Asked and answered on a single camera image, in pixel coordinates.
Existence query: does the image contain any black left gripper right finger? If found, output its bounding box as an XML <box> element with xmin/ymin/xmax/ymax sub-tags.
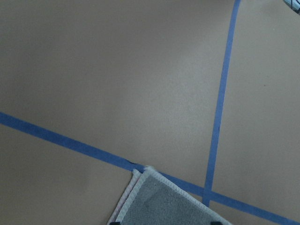
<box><xmin>210</xmin><ymin>221</ymin><xmax>222</xmax><ymax>225</ymax></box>

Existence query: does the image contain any pink towel with grey back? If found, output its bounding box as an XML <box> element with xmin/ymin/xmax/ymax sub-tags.
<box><xmin>107</xmin><ymin>166</ymin><xmax>231</xmax><ymax>225</ymax></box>

